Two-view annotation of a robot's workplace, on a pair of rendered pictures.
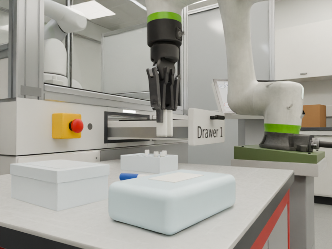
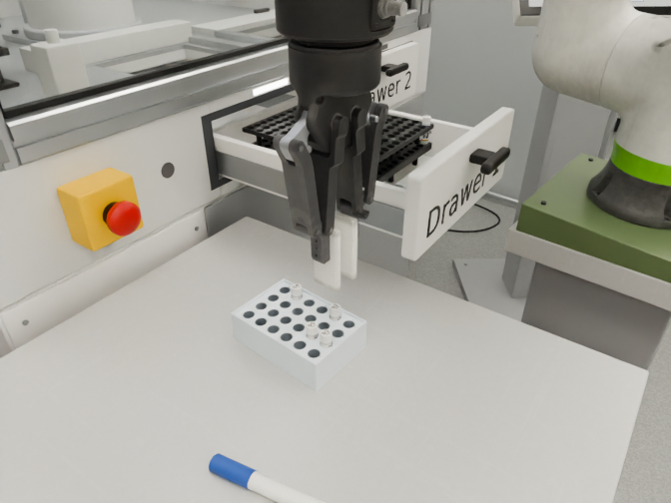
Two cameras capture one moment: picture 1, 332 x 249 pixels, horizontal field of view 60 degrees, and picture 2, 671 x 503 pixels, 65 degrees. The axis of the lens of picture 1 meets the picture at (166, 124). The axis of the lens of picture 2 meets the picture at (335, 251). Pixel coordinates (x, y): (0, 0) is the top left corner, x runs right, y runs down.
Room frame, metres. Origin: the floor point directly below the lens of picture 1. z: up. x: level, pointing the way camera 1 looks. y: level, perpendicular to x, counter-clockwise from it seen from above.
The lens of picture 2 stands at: (0.32, -0.04, 1.17)
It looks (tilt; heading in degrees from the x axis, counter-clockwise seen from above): 33 degrees down; 6
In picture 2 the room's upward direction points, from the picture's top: straight up
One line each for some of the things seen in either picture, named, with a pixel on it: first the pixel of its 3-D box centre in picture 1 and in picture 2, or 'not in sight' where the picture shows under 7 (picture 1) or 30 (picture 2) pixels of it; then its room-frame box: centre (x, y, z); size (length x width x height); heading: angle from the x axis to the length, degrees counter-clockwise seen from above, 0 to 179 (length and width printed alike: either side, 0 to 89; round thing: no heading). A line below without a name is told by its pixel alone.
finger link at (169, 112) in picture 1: (167, 123); (343, 245); (0.77, 0.00, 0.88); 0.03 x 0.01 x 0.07; 57
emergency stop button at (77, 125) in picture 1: (76, 125); (121, 217); (0.81, 0.25, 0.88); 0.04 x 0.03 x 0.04; 151
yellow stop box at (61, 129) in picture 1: (67, 126); (103, 209); (0.83, 0.28, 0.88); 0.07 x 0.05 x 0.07; 151
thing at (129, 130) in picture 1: (155, 130); (334, 148); (1.07, 0.04, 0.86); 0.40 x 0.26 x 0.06; 61
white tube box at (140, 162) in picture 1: (149, 162); (299, 329); (0.75, 0.04, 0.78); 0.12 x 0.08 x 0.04; 57
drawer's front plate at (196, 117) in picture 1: (208, 127); (463, 176); (0.97, -0.14, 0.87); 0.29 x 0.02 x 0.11; 151
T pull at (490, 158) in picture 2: (216, 117); (486, 158); (0.95, -0.17, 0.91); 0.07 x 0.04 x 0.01; 151
